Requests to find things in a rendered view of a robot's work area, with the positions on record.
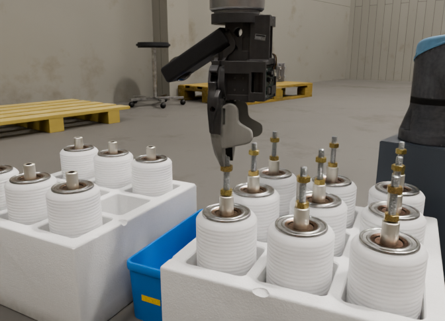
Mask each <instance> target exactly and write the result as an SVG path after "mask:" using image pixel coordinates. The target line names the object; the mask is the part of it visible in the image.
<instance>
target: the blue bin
mask: <svg viewBox="0 0 445 321"><path fill-rule="evenodd" d="M202 210H203V209H200V210H198V211H197V212H195V213H194V214H192V215H191V216H189V217H188V218H186V219H185V220H184V221H182V222H180V223H179V224H178V225H176V226H174V227H173V228H172V229H171V230H169V231H167V232H166V233H165V234H163V235H162V236H160V237H159V238H157V239H156V240H154V241H153V242H152V243H150V244H148V245H147V246H146V247H144V248H142V249H141V250H140V251H139V252H137V253H135V254H134V255H132V256H131V257H130V258H128V259H127V261H126V264H127V268H128V270H130V281H131V287H132V298H133V304H134V315H135V317H136V318H137V319H140V320H143V321H162V294H161V278H160V267H161V266H162V265H163V264H165V262H167V261H168V260H169V259H171V258H172V257H173V256H174V255H175V254H176V253H177V252H179V251H180V250H181V249H183V248H184V247H185V246H186V245H187V244H188V243H189V242H191V241H192V240H193V239H195V238H196V217H197V215H198V214H199V213H200V212H201V211H202Z"/></svg>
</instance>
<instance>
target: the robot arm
mask: <svg viewBox="0 0 445 321"><path fill-rule="evenodd" d="M264 5H265V0H209V9H210V11H211V12H214V13H213V14H211V24H214V25H224V26H225V28H221V27H220V28H218V29H216V30H215V31H214V32H212V33H211V34H210V35H208V36H206V37H205V38H204V39H202V40H201V41H199V42H198V43H196V44H195V45H194V46H192V47H190V48H189V49H188V50H186V51H185V52H184V53H182V54H180V55H179V56H176V57H174V58H172V59H171V60H170V62H169V63H168V64H166V65H165V66H164V67H162V68H161V73H162V75H163V76H164V78H165V80H166V81H167V82H174V81H185V80H186V79H188V78H189V77H190V75H191V74H192V73H193V72H195V71H197V70H198V69H199V68H201V67H203V66H204V65H206V64H208V63H209V62H211V66H210V68H209V76H208V97H207V115H208V121H209V132H210V133H211V142H212V145H213V150H214V153H215V156H216V158H217V160H218V162H219V165H220V166H221V167H225V162H226V155H227V156H228V157H230V161H232V160H233V159H234V152H235V146H241V145H245V144H249V143H250V142H251V141H252V139H253V137H257V136H259V135H260V134H261V133H262V130H263V129H262V124H261V123H260V122H258V121H256V120H254V119H253V118H250V116H249V114H248V105H247V103H254V102H255V101H261V102H264V101H267V100H268V99H271V98H272V97H275V96H276V75H277V57H276V55H275V54H273V53H272V44H273V27H275V19H276V17H273V16H271V15H261V14H260V12H262V11H263V10H264ZM241 29H242V35H241V36H240V35H239V32H240V30H241ZM272 55H273V57H272ZM398 139H400V140H402V141H405V142H409V143H412V144H419V145H424V146H436V147H445V34H443V35H439V36H432V37H428V38H425V39H423V40H421V41H420V42H419V43H418V44H417V49H416V53H415V57H414V69H413V80H412V87H411V98H410V105H409V108H408V110H407V112H406V114H405V117H404V119H403V121H402V123H401V125H400V127H399V133H398Z"/></svg>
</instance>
